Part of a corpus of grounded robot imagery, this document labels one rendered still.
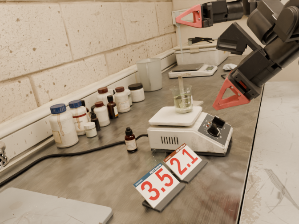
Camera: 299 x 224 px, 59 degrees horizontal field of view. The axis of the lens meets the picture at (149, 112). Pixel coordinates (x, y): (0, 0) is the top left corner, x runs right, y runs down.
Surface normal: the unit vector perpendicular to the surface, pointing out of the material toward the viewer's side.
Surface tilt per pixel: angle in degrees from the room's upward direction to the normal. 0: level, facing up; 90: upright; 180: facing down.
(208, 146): 90
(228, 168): 0
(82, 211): 0
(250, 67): 91
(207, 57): 94
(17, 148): 90
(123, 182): 0
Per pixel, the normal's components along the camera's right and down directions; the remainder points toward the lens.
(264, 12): -0.94, 0.23
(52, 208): -0.14, -0.93
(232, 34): -0.41, 0.36
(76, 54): 0.90, 0.01
